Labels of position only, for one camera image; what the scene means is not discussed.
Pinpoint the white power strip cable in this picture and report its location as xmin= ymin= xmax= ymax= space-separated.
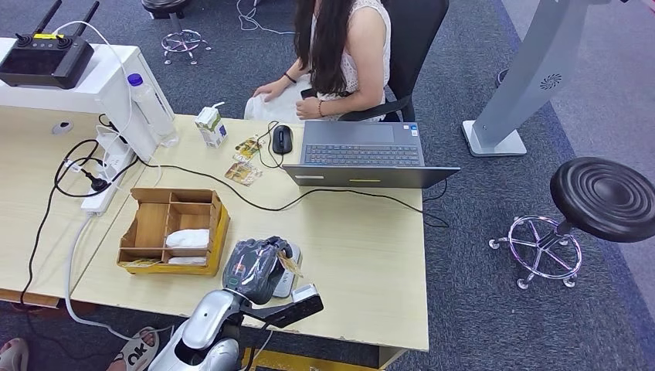
xmin=63 ymin=213 xmax=273 ymax=371

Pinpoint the white power strip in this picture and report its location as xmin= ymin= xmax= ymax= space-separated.
xmin=80 ymin=125 xmax=140 ymax=216

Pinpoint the white floor cable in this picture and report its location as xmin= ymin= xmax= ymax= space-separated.
xmin=235 ymin=0 xmax=299 ymax=36

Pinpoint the black plug with cable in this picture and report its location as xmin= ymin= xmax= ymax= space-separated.
xmin=19 ymin=139 xmax=140 ymax=307

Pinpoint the black laptop power cable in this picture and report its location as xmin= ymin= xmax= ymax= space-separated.
xmin=137 ymin=157 xmax=451 ymax=230

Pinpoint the white printed sandal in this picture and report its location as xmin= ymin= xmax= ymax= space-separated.
xmin=118 ymin=327 xmax=161 ymax=371

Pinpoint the black computer mouse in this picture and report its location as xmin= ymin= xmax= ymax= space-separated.
xmin=271 ymin=124 xmax=294 ymax=155

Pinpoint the black mouse cable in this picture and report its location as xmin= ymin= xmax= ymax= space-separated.
xmin=254 ymin=121 xmax=286 ymax=170

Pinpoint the white desk shelf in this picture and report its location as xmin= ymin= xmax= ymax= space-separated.
xmin=0 ymin=36 xmax=176 ymax=162

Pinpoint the person's right hand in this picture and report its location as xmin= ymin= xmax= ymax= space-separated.
xmin=252 ymin=79 xmax=289 ymax=104

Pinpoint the silver kiosk stand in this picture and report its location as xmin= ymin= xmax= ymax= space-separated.
xmin=462 ymin=0 xmax=631 ymax=158

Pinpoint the clear bottle with blue cap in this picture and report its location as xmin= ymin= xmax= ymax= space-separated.
xmin=127 ymin=73 xmax=180 ymax=148

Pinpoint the person's left hand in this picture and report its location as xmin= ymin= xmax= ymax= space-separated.
xmin=295 ymin=96 xmax=324 ymax=121

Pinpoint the person's foot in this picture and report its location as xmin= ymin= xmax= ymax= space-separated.
xmin=0 ymin=338 xmax=29 ymax=371
xmin=107 ymin=330 xmax=157 ymax=371

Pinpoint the black remote controller with antennas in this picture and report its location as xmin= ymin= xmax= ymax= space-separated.
xmin=0 ymin=0 xmax=100 ymax=90

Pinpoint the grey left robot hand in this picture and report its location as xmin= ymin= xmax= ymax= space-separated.
xmin=222 ymin=236 xmax=294 ymax=307

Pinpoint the small milk carton with straw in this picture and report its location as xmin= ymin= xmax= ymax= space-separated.
xmin=194 ymin=101 xmax=229 ymax=149

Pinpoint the grey card reader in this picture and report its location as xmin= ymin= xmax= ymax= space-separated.
xmin=270 ymin=242 xmax=304 ymax=300

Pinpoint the black office chair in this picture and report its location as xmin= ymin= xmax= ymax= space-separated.
xmin=338 ymin=0 xmax=450 ymax=123

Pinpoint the wooden compartment box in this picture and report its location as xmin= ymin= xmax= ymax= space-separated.
xmin=116 ymin=187 xmax=231 ymax=277

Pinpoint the large black round stool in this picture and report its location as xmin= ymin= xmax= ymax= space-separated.
xmin=488 ymin=156 xmax=655 ymax=291

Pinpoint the person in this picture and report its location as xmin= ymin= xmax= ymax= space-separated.
xmin=243 ymin=0 xmax=392 ymax=124

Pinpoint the brown picture ID card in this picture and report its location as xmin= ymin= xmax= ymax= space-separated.
xmin=276 ymin=249 xmax=305 ymax=280

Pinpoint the picture card with white border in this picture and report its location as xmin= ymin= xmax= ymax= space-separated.
xmin=224 ymin=161 xmax=264 ymax=188

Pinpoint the grey open laptop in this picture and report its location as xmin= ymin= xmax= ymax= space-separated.
xmin=282 ymin=120 xmax=462 ymax=189

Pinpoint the thin white charging cable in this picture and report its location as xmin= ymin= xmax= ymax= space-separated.
xmin=51 ymin=19 xmax=135 ymax=178

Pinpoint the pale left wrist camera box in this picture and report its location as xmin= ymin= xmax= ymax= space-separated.
xmin=240 ymin=284 xmax=325 ymax=330

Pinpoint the yellow green picture card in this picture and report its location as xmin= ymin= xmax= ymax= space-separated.
xmin=233 ymin=134 xmax=265 ymax=164

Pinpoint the small black chrome stool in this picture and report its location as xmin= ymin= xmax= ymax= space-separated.
xmin=141 ymin=0 xmax=213 ymax=66

